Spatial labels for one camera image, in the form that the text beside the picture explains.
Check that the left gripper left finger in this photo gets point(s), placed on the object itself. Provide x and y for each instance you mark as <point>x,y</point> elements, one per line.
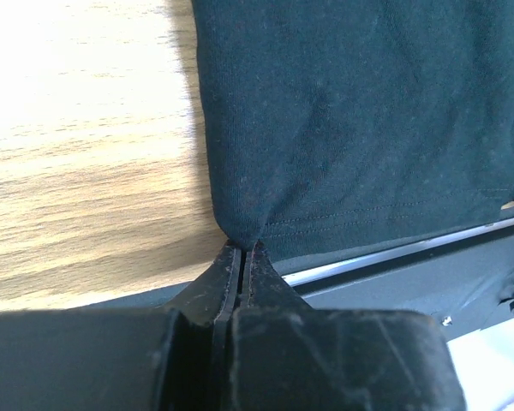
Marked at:
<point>169,357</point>

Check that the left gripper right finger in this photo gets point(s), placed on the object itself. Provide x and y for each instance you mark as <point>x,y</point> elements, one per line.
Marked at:
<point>286,355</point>

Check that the black polo shirt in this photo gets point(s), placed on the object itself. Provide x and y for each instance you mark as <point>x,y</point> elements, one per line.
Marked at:
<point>332,125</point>

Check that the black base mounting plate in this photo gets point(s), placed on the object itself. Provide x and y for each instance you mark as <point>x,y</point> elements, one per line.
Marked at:
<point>463,286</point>

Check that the aluminium extrusion rail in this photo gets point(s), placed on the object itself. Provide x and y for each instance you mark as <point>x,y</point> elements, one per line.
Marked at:
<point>325,271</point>

